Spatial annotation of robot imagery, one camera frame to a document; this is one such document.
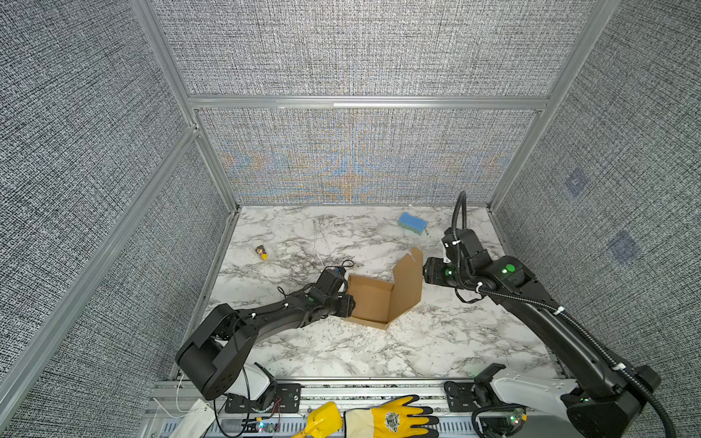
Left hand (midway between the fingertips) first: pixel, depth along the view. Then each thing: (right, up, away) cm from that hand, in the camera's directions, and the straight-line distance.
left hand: (351, 305), depth 88 cm
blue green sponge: (+26, +27, +24) cm, 45 cm away
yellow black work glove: (+12, -23, -20) cm, 33 cm away
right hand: (+22, +14, -13) cm, 29 cm away
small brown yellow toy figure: (-34, +17, +15) cm, 41 cm away
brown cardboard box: (+10, 0, +2) cm, 10 cm away
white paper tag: (-40, -24, -19) cm, 50 cm away
